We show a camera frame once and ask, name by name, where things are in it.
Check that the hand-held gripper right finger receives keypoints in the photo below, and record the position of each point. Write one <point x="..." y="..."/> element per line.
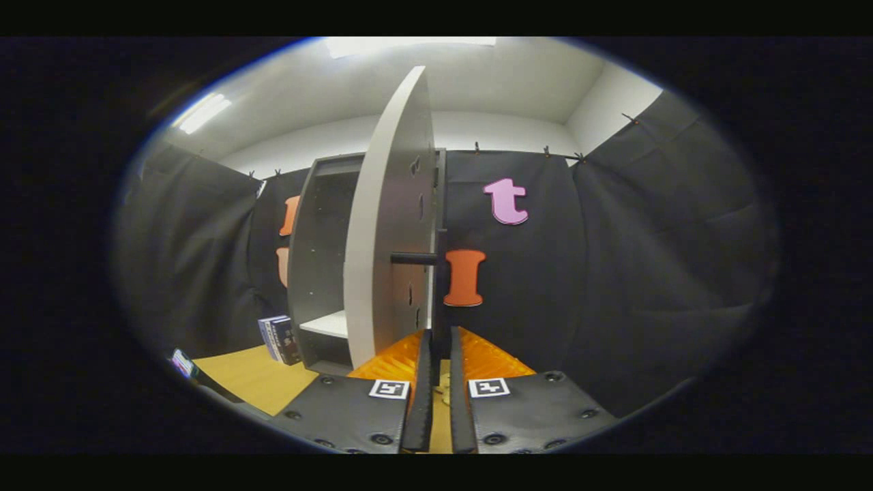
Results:
<point x="462" y="409"/>

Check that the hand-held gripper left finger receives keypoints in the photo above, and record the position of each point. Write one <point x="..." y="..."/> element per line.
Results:
<point x="419" y="409"/>

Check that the white cabinet shelf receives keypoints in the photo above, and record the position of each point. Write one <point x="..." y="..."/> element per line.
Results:
<point x="331" y="324"/>

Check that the dark grey cabinet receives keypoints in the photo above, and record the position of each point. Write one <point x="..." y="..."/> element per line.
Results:
<point x="320" y="239"/>

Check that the black backdrop cloth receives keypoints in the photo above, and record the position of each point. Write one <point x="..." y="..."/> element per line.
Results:
<point x="648" y="273"/>

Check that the small screen device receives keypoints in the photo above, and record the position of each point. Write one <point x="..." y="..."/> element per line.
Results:
<point x="183" y="363"/>

